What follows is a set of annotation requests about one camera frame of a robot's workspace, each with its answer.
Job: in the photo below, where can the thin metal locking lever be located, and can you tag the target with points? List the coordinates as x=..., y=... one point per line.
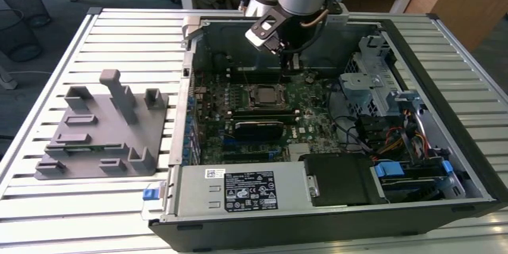
x=246, y=77

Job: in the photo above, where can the CPU socket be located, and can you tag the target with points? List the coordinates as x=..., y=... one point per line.
x=250, y=106

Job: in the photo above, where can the round coin battery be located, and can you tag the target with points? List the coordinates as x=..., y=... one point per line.
x=309, y=79

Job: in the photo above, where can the metal drive cage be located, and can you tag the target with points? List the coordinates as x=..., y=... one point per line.
x=357, y=83

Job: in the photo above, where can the black graphics card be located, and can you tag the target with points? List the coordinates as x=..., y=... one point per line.
x=257, y=132

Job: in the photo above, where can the green motherboard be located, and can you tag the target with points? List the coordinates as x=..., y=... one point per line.
x=321, y=139

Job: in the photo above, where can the silver chipset heatsink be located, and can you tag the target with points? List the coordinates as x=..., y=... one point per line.
x=300, y=150

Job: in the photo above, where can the black expansion slot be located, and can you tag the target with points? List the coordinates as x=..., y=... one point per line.
x=245, y=157

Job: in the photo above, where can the wooden cabinet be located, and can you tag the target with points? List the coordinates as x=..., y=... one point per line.
x=468, y=4

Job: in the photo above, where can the black plastic shroud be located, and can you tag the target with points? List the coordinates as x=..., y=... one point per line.
x=341, y=176

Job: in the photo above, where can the silver power supply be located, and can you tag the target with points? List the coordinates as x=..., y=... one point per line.
x=186, y=191

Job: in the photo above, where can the hard disk in blue carrier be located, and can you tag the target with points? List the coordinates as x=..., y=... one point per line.
x=412, y=187

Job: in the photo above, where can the grey parts rack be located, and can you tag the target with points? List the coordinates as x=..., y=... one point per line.
x=98, y=135

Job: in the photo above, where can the green RAM stick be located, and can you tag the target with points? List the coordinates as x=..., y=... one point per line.
x=97, y=147

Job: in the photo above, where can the blue plastic latch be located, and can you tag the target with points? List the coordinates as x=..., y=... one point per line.
x=149, y=195

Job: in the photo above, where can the black PC case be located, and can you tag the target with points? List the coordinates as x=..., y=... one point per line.
x=277, y=233

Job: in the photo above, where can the black mesh waste bin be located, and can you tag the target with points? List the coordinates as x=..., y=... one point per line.
x=17, y=40
x=30, y=7

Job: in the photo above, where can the white camera in black bracket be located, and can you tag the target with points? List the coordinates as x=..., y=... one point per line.
x=261, y=32

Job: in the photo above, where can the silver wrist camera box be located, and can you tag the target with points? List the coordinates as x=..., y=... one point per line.
x=337, y=17

